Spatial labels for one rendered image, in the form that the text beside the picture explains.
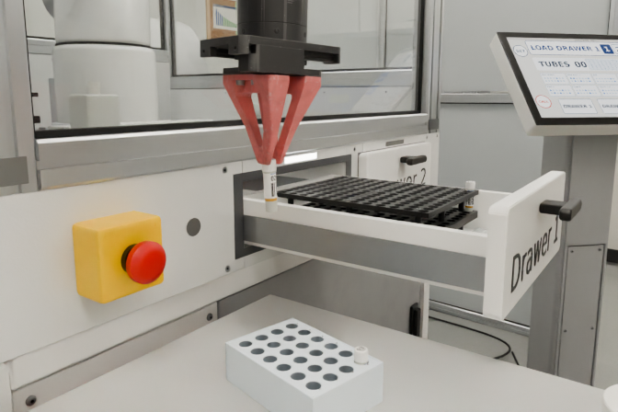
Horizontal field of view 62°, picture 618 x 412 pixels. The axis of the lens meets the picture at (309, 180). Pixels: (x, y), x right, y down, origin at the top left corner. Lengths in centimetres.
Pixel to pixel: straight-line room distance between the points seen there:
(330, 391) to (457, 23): 215
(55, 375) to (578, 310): 141
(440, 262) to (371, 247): 8
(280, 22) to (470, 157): 206
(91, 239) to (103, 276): 4
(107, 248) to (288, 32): 25
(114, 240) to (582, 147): 129
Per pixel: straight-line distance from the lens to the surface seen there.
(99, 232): 50
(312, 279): 87
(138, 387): 54
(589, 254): 165
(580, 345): 174
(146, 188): 58
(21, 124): 50
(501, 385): 55
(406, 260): 56
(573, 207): 62
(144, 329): 62
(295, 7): 42
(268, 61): 39
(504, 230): 50
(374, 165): 93
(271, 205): 44
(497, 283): 52
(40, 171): 51
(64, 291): 55
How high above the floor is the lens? 103
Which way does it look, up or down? 9 degrees down
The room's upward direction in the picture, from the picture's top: straight up
